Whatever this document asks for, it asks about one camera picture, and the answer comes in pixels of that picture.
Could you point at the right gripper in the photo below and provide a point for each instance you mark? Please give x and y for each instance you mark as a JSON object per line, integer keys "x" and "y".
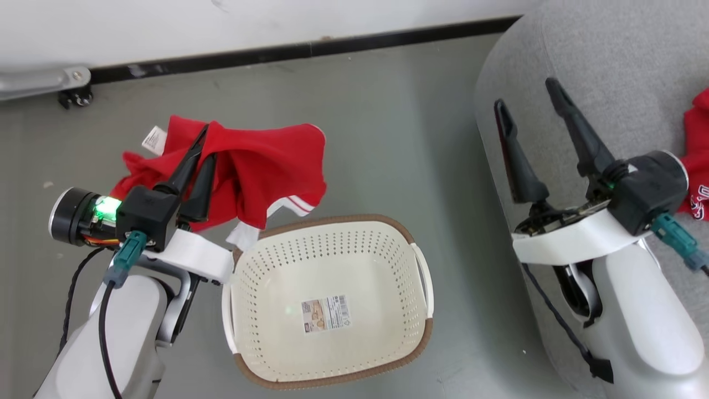
{"x": 570, "y": 241}

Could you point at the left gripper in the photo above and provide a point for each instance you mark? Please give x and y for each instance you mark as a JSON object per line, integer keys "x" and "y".
{"x": 75, "y": 219}

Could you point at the red shorts with white stripes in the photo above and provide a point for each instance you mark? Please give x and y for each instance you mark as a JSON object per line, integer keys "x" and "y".
{"x": 266, "y": 166}

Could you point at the red Bulls 23 jersey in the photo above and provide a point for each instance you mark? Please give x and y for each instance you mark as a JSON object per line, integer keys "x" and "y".
{"x": 699, "y": 160}

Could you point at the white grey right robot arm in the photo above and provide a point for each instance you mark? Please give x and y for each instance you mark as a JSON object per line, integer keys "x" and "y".
{"x": 637, "y": 321}

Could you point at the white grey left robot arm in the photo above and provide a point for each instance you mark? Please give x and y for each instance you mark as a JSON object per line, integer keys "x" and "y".
{"x": 122, "y": 332}

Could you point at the white perforated laundry basket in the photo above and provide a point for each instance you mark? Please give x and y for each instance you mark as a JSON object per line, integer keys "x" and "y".
{"x": 277, "y": 332}

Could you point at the grey fabric sofa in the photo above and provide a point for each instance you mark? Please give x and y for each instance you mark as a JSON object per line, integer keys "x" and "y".
{"x": 609, "y": 55}

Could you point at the small black caster wheel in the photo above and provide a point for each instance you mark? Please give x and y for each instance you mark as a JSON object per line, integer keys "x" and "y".
{"x": 76, "y": 97}

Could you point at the paper label sticker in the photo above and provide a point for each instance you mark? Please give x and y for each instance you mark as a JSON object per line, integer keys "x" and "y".
{"x": 327, "y": 313}

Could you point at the grey metal furniture leg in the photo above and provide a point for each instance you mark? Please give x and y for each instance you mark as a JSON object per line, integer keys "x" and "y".
{"x": 33, "y": 82}

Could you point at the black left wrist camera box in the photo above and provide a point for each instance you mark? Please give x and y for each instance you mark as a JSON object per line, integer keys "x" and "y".
{"x": 147, "y": 216}

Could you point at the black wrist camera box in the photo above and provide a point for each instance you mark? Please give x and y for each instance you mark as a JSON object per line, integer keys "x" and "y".
{"x": 147, "y": 216}
{"x": 648, "y": 188}

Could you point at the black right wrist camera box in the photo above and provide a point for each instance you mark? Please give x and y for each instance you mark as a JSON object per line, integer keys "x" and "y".
{"x": 648, "y": 188}

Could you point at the black wall baseboard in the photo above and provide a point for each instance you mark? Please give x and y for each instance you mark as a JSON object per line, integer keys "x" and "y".
{"x": 277, "y": 52}

